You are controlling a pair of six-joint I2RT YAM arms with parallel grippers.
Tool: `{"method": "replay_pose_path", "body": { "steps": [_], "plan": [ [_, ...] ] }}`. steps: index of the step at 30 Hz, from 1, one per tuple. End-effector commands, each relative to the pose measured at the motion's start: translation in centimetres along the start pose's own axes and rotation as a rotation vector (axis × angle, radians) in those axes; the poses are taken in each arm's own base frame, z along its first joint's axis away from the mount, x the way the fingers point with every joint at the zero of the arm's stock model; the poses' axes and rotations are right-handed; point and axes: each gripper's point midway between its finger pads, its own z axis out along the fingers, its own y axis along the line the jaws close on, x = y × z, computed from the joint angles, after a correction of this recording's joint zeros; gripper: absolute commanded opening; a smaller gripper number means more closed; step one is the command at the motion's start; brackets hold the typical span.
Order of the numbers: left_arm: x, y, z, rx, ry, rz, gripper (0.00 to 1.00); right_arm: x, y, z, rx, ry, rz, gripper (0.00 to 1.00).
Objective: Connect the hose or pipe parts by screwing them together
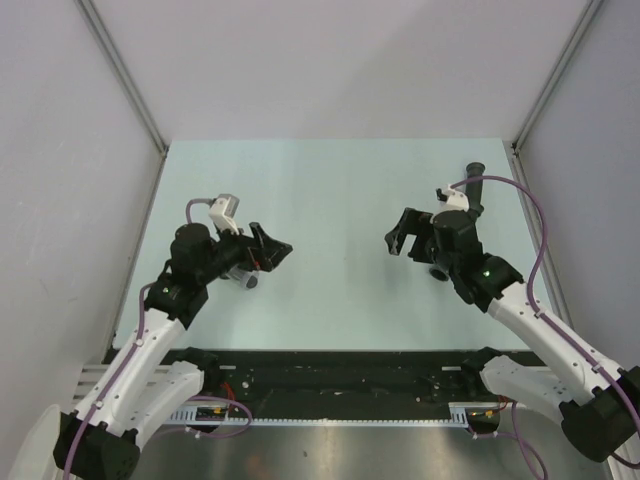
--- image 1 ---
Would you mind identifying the grey slotted cable duct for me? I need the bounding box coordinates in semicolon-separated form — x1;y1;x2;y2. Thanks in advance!
164;403;502;428

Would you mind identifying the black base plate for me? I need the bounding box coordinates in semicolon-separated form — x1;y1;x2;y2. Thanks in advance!
102;347;539;407

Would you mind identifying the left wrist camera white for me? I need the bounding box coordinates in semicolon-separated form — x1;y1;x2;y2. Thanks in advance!
208;194;241;235

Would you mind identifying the black corrugated hose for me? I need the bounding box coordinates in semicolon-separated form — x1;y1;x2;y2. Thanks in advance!
427;161;489;284

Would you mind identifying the aluminium corner post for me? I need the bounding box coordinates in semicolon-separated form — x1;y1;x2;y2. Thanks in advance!
511;0;608;154
74;0;169;156

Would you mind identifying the left aluminium corner post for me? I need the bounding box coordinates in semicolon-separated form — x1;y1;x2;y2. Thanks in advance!
74;0;169;156

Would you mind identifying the right aluminium corner post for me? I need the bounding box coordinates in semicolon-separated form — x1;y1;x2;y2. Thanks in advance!
511;0;608;154

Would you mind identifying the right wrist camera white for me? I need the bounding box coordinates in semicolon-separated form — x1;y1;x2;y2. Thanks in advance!
436;184;470;214

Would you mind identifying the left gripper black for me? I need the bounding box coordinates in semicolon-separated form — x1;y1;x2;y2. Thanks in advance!
197;219;291;285

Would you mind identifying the clear plastic elbow fitting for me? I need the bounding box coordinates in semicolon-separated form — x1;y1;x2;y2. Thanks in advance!
225;267;259;290

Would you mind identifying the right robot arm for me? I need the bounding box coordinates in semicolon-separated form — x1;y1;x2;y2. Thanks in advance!
384;208;639;462

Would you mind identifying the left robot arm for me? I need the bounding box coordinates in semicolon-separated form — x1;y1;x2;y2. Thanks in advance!
53;222;293;479

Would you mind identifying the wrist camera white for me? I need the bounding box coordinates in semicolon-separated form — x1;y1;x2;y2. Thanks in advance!
436;184;470;214
208;194;241;235

